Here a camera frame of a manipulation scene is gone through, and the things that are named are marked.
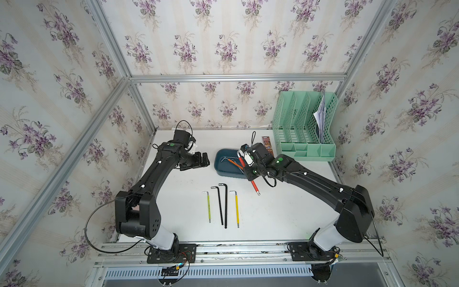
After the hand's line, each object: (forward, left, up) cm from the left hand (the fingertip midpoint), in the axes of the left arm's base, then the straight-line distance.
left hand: (202, 164), depth 84 cm
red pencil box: (+24, -38, -13) cm, 47 cm away
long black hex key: (-13, -11, -15) cm, 23 cm away
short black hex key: (-14, -8, -15) cm, 22 cm away
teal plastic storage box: (+11, -12, -16) cm, 23 cm away
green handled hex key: (-15, -3, -15) cm, 21 cm away
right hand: (-4, -21, +1) cm, 22 cm away
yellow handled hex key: (-16, -17, -15) cm, 28 cm away
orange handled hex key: (+8, -17, -13) cm, 23 cm away
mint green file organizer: (+41, -66, -13) cm, 79 cm away
